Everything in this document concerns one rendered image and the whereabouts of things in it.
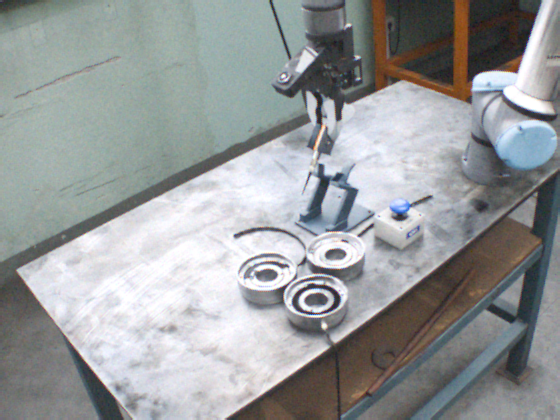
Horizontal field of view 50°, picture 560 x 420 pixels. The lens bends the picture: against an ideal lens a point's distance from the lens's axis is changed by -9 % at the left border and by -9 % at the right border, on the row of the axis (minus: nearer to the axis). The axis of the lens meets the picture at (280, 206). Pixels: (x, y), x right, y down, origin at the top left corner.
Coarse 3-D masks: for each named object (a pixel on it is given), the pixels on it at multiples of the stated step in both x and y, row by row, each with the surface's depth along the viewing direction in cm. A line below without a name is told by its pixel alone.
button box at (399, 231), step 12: (384, 216) 122; (396, 216) 121; (408, 216) 122; (420, 216) 121; (384, 228) 122; (396, 228) 119; (408, 228) 119; (420, 228) 122; (384, 240) 123; (396, 240) 120; (408, 240) 121
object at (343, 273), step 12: (312, 240) 119; (324, 240) 120; (336, 240) 120; (348, 240) 120; (360, 240) 118; (312, 252) 118; (324, 252) 118; (336, 252) 119; (348, 252) 117; (360, 252) 117; (312, 264) 114; (336, 264) 114; (348, 264) 112; (360, 264) 114; (336, 276) 113; (348, 276) 113
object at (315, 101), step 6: (306, 96) 118; (312, 96) 116; (318, 96) 117; (324, 96) 119; (312, 102) 117; (318, 102) 117; (312, 108) 118; (318, 108) 118; (312, 114) 119; (318, 114) 118; (324, 114) 121; (312, 120) 120; (318, 120) 119
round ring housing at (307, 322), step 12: (312, 276) 111; (324, 276) 110; (288, 288) 109; (300, 288) 110; (336, 288) 109; (288, 300) 108; (300, 300) 107; (312, 300) 110; (324, 300) 109; (348, 300) 106; (288, 312) 105; (336, 312) 103; (300, 324) 104; (312, 324) 103; (336, 324) 106
